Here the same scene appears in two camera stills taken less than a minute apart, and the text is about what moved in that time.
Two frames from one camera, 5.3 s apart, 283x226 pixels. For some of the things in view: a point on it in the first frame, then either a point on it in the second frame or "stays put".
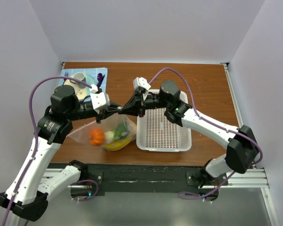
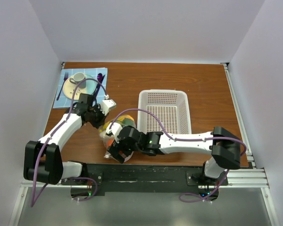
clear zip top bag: x=113 y=133 to x=129 y=157
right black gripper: x=137 y=105 to x=115 y=151
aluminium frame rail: x=255 y=178 stays put
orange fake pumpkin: x=96 y=137 to x=109 y=142
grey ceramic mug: x=81 y=76 stays put
